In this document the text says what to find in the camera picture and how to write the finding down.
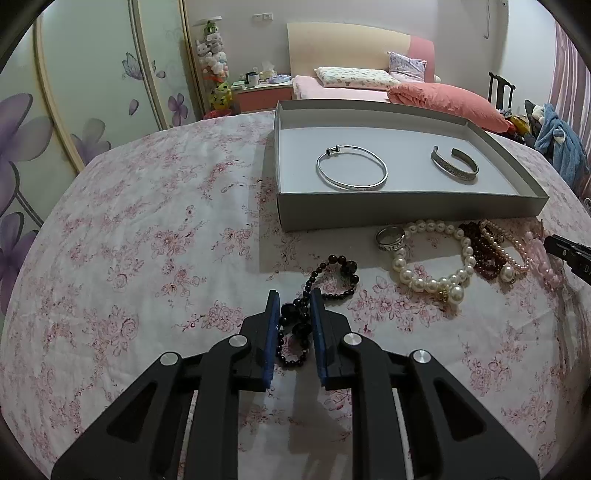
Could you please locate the purple floral pillow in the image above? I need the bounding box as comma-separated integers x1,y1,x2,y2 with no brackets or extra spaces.
388,52,428,84

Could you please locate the chunky pink bead bracelet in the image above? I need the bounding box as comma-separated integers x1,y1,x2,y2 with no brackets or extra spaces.
522,230,565,289

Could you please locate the patterned white pillow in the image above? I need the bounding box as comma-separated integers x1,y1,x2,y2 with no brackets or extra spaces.
314,66,400,90

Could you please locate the white pearl bracelet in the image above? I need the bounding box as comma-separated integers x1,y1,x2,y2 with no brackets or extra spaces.
391,219,476,305

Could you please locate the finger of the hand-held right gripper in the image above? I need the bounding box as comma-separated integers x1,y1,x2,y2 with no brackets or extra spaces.
543,234,591,284

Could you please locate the pink nightstand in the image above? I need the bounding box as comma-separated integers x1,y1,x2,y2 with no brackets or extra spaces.
231,76,294,115

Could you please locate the silver ring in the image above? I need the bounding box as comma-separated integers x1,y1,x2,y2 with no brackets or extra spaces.
375,226,407,254

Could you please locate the light pink pearl strand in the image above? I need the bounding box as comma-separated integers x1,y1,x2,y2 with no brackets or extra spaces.
478,220,532,283

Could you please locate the colourful pile on chair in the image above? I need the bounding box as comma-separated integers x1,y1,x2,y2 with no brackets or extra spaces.
507,113,533,136

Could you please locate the pink bed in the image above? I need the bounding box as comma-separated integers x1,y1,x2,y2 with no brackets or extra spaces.
291,75,393,103

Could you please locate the pink striped curtain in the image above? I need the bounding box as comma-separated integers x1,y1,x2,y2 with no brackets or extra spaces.
551,22,591,200

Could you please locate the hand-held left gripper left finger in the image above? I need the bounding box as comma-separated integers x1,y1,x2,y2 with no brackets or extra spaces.
51,290,282,480

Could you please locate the blue robe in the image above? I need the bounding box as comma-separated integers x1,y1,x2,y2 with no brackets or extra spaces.
534,104,590,186

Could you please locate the engraved silver cuff bracelet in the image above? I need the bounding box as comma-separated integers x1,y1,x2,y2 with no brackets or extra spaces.
431,145,480,184

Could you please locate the flower printed sliding wardrobe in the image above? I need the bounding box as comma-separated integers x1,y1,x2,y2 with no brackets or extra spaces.
0,0,206,259

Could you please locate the folded pink quilt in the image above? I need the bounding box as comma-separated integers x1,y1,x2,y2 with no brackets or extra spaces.
387,82,514,134

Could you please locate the grey cardboard box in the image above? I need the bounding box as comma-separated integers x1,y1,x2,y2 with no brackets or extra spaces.
262,99,550,233

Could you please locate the black bead necklace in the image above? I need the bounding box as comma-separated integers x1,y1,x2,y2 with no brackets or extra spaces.
276,254,360,370

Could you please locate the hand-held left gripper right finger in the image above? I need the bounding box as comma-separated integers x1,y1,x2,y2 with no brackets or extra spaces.
310,287,541,480

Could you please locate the column of plush toys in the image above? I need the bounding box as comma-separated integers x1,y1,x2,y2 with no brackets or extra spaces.
194,17,234,112

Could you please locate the dark red bead bracelet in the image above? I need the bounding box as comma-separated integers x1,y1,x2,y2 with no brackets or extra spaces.
459,222,509,280

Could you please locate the cream pink headboard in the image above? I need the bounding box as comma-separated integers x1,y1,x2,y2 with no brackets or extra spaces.
286,22,437,85

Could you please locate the thin silver bangle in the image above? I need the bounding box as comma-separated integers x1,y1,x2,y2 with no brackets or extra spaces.
316,144,389,191

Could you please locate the white grey plush toy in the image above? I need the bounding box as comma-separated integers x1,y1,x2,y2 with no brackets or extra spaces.
526,99,548,126

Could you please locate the dark wooden chair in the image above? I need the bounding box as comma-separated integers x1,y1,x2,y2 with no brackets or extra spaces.
487,71,516,110

